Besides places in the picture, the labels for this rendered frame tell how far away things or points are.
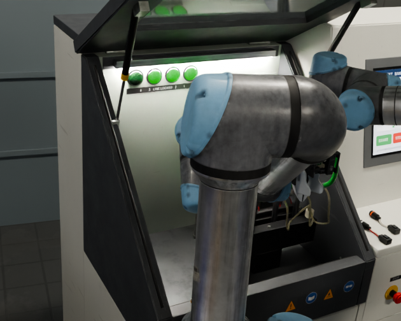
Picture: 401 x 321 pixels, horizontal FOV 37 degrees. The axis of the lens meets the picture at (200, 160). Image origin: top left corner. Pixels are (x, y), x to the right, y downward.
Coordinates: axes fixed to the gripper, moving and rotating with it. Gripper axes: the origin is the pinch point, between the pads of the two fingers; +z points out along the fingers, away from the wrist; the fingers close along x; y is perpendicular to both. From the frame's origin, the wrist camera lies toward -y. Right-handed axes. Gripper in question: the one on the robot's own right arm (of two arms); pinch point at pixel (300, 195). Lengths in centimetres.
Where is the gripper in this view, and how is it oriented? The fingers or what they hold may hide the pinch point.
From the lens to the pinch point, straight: 147.5
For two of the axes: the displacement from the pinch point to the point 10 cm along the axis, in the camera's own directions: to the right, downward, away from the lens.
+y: 4.7, 4.1, -7.9
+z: -0.7, 9.0, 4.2
